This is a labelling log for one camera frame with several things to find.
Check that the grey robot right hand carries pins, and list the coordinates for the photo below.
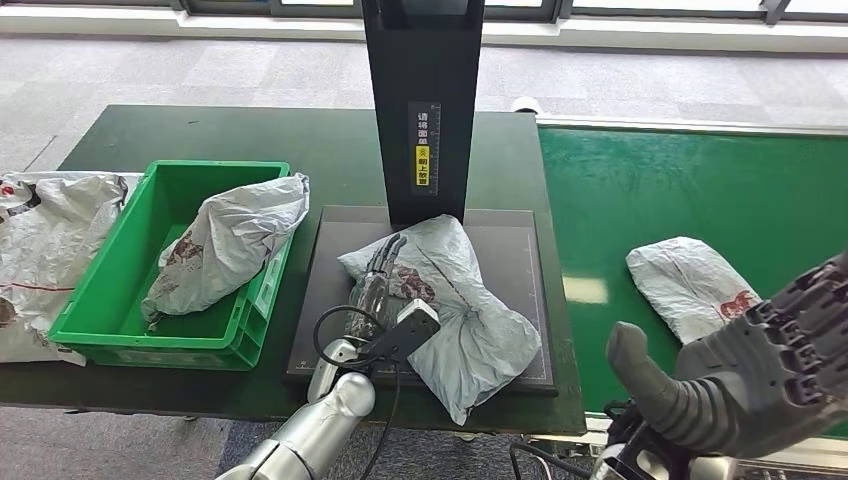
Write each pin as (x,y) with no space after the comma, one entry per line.
(762,384)

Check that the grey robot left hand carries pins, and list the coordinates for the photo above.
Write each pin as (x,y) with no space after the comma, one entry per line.
(368,298)

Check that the grey poly mailer parcel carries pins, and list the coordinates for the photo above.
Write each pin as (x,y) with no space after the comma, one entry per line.
(477,331)
(232,245)

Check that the grey parcel with red print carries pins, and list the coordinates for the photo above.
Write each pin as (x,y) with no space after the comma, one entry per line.
(682,278)

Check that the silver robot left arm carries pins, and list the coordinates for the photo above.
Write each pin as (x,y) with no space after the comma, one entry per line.
(324,424)

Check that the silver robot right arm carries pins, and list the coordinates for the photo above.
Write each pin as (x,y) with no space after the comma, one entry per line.
(712,470)

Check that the green conveyor belt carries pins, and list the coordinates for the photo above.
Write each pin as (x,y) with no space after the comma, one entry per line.
(662,185)

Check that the black inbound scanner machine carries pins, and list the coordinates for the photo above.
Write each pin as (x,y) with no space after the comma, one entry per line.
(424,66)

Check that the white conveyor end roller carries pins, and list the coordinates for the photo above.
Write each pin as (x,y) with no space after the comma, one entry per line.
(525,104)

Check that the yellow and black label sticker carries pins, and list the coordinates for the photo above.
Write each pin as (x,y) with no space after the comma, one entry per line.
(422,166)

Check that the dark green table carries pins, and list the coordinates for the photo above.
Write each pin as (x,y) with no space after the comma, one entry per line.
(199,132)

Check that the green plastic crate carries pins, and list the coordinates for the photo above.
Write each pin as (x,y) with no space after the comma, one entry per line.
(99,291)

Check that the large crumpled white sack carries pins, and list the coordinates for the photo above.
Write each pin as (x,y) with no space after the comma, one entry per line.
(46,245)

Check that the white window sill ledge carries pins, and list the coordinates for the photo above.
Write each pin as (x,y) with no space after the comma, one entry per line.
(132,25)

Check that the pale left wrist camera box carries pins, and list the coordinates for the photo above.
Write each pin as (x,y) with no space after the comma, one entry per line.
(417,314)

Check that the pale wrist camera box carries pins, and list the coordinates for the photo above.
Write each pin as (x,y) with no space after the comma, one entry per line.
(636,464)
(417,314)

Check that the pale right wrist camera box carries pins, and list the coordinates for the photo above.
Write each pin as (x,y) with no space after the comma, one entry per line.
(636,464)

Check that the aluminium conveyor frame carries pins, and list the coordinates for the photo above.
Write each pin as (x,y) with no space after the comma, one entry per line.
(662,124)

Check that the window with dark frame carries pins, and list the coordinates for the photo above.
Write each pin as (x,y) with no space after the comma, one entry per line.
(218,8)

